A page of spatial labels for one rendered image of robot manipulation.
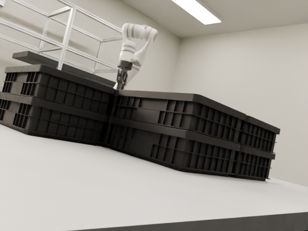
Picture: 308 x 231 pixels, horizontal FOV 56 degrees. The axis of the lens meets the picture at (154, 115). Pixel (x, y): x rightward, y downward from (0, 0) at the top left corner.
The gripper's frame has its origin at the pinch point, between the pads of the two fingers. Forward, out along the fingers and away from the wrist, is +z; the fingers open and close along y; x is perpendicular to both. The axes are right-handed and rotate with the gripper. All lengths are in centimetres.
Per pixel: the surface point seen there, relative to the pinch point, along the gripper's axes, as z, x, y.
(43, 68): 6, -11, 57
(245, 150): 19, 59, 35
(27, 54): -36, -132, -126
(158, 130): 18, 28, 52
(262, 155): 19, 68, 24
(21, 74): 7, -27, 44
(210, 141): 18, 45, 52
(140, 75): -80, -59, -348
